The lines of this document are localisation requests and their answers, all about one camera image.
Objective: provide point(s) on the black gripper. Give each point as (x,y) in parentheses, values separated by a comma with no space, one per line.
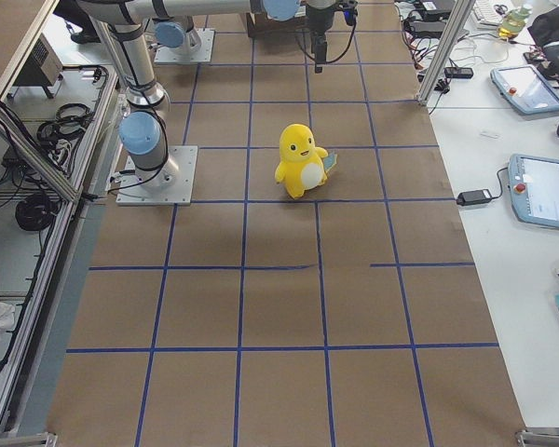
(316,20)

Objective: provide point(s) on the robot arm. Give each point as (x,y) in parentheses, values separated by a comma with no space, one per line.
(124,22)
(178,33)

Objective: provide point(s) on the yellow plush toy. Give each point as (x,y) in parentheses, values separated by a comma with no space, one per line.
(300,165)

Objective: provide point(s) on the yellow liquid bottle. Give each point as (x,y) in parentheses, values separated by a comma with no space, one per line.
(514,22)

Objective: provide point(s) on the upper teach pendant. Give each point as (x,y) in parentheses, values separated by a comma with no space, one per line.
(525,89)

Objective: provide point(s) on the teach pendant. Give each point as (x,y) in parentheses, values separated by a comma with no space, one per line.
(525,89)
(534,189)

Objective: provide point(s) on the black power adapter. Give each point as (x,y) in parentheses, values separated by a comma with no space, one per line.
(474,197)

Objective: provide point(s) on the person in black shirt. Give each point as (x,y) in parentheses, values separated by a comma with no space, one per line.
(70,11)

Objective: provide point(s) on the lower teach pendant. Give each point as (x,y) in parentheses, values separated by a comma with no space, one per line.
(534,189)

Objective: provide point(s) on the grey electronics box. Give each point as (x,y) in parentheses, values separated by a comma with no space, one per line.
(41,69)

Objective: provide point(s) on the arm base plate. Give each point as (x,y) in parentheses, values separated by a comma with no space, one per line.
(172,185)
(168,56)

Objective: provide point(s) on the aluminium frame post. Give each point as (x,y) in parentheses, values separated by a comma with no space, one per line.
(453,27)

